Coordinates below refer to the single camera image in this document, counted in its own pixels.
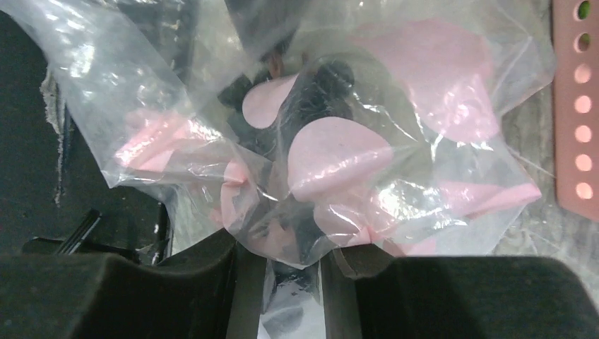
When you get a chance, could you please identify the dark purple fake grapes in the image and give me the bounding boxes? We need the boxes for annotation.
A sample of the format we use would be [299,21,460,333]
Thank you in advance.
[217,58,357,323]

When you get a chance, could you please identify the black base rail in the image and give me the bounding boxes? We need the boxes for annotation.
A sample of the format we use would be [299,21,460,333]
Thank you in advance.
[1,14,170,265]

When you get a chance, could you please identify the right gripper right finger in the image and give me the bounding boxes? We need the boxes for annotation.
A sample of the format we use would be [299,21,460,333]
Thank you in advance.
[321,245,598,338]

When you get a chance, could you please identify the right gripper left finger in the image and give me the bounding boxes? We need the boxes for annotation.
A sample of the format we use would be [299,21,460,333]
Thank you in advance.
[1,231,266,338]

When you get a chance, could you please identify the pink perforated plastic basket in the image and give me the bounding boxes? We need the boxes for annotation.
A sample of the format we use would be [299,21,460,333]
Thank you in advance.
[552,0,598,221]

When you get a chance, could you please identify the clear zip top bag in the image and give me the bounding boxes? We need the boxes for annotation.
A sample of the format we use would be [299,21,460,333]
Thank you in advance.
[0,0,558,339]

